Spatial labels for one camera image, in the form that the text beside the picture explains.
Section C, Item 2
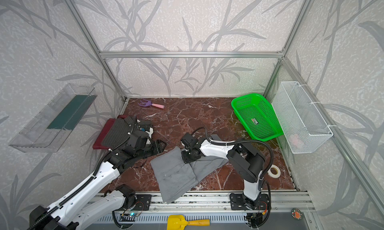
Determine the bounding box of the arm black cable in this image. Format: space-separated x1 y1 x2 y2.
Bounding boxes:
191 126 275 198
26 117 140 230

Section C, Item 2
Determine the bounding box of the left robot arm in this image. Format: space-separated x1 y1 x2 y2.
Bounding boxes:
29 132 167 230

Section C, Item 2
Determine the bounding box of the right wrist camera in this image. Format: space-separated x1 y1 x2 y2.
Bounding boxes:
181 133 198 151

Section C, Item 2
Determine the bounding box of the pink object in wire basket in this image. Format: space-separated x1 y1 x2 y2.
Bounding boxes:
290 134 304 149

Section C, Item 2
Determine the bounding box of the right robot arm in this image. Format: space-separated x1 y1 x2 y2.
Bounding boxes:
181 134 273 210

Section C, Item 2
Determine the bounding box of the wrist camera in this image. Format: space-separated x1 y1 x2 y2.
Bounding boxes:
181 133 198 151
140 126 154 145

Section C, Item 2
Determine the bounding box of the dark striped folded shirt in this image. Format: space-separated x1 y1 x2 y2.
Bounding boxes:
102 116 153 149

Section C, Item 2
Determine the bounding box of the maroon folded shirt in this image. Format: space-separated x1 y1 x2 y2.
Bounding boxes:
92 115 128 150

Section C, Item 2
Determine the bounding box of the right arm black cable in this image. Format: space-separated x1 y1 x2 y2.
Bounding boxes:
191 126 275 198

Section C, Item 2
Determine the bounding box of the purple pink toy rake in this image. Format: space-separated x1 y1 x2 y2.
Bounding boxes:
139 99 165 109

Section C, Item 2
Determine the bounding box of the white tape roll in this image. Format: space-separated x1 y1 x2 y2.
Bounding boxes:
268 165 281 179

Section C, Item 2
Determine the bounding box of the green plastic basket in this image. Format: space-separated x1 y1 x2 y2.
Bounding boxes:
231 93 284 142

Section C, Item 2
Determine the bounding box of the round green red badge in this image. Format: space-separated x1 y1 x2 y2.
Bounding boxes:
291 208 303 220

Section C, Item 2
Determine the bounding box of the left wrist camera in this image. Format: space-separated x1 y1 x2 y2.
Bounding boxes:
140 126 154 145

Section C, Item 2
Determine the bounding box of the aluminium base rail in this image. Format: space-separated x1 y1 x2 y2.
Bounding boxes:
137 191 316 214

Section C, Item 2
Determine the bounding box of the yellow toy shovel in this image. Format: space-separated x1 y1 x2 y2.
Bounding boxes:
167 215 211 230

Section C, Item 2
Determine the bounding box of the grey long sleeve shirt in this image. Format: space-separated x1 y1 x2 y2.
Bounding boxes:
151 146 228 204

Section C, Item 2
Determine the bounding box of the clear plastic wall bin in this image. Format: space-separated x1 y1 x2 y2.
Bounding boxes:
9 84 97 153

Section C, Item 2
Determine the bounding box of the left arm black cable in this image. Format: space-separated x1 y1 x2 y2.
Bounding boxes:
26 117 140 230

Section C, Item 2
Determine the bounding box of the white wire wall basket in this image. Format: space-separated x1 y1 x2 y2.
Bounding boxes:
272 81 334 154

